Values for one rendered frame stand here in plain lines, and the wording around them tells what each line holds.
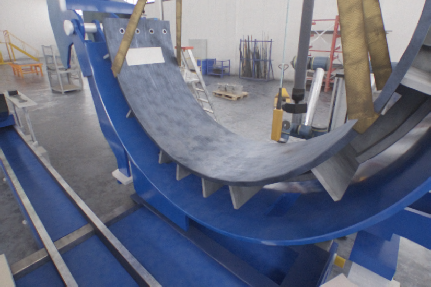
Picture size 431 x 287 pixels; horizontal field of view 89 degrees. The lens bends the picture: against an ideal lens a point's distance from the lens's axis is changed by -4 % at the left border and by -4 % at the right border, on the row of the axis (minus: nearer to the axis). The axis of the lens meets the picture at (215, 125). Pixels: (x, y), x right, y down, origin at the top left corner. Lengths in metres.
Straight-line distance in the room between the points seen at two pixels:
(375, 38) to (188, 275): 1.89
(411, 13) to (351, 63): 10.74
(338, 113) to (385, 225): 1.89
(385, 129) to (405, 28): 10.32
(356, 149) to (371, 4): 0.76
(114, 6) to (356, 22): 2.32
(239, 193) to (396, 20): 10.79
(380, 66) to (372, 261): 1.11
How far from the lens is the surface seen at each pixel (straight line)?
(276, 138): 2.29
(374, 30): 1.52
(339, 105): 3.19
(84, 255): 2.24
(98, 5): 2.74
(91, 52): 2.35
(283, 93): 8.69
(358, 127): 0.94
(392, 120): 1.43
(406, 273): 3.19
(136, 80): 2.18
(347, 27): 1.04
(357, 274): 1.74
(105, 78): 2.35
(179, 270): 1.95
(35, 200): 3.01
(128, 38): 2.07
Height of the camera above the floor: 2.12
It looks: 21 degrees down
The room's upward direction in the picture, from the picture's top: straight up
